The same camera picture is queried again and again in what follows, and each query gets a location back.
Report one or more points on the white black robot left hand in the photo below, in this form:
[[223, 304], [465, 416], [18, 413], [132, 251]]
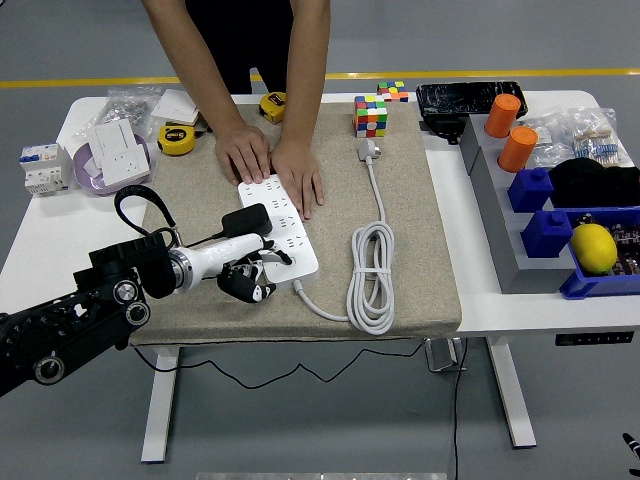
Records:
[[225, 255]]

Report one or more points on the grey stepped box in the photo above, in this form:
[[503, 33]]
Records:
[[501, 235]]

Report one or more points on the black table control panel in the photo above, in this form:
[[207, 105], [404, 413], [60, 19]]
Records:
[[593, 338]]

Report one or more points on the person's right hand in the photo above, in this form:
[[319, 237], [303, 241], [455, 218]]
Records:
[[245, 152]]

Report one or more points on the black plug adapter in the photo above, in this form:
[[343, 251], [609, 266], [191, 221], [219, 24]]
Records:
[[247, 220]]

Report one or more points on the round yellow tape measure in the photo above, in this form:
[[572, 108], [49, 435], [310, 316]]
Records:
[[176, 140]]

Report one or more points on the white wall switch plate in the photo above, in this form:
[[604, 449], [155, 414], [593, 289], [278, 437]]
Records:
[[176, 106]]

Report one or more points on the person's left forearm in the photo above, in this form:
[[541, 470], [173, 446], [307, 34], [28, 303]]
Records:
[[306, 70]]

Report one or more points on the white table leg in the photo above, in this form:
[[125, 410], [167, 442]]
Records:
[[512, 395], [160, 410]]

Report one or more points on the clear bag of resistors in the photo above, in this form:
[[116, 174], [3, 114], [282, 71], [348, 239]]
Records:
[[598, 140]]

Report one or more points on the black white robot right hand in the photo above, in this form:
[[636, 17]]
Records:
[[632, 445]]

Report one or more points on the person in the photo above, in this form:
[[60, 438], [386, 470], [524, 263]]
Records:
[[240, 40]]

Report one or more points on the blue plastic bin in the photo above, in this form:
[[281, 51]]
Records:
[[581, 287]]

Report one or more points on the black cloth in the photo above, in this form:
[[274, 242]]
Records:
[[591, 182]]

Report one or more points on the white power strip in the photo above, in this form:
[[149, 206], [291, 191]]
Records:
[[295, 235]]

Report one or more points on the clear plastic parts bag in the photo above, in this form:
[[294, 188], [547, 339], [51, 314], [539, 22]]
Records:
[[548, 135]]

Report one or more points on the white wall socket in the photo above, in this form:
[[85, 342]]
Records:
[[126, 167]]

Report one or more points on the square yellow tape measure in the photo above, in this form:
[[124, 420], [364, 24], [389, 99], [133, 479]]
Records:
[[273, 106]]

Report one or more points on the large colourful puzzle cube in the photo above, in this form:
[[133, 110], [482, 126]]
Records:
[[370, 117]]

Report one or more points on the white circuit breaker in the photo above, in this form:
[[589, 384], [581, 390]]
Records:
[[43, 167]]

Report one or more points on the yellow lemon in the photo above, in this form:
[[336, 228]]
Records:
[[593, 247]]

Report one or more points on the black tray in plastic wrap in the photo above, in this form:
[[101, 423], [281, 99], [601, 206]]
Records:
[[461, 97]]

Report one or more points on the orange cylinder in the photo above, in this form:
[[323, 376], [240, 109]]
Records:
[[501, 115], [517, 149]]

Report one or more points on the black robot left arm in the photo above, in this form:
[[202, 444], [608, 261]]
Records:
[[60, 330]]

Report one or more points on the person's right forearm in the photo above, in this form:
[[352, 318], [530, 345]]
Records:
[[192, 65]]

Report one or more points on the small colourful puzzle cube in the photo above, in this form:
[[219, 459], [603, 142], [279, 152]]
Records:
[[393, 91]]

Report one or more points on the purple bowl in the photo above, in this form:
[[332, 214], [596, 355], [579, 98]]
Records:
[[83, 172]]

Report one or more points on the circuit boards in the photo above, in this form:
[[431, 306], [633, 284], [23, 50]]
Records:
[[628, 250]]

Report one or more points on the blue block with knob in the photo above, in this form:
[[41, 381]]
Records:
[[546, 234], [530, 190]]

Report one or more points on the white switch panel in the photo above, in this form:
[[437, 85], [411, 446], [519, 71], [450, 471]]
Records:
[[115, 137]]

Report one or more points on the person's left hand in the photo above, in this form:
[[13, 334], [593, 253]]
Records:
[[299, 170]]

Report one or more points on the clear bag of screws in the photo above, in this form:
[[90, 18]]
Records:
[[121, 107]]

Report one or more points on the grey-brown mat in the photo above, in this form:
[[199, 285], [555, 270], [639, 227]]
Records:
[[325, 260]]

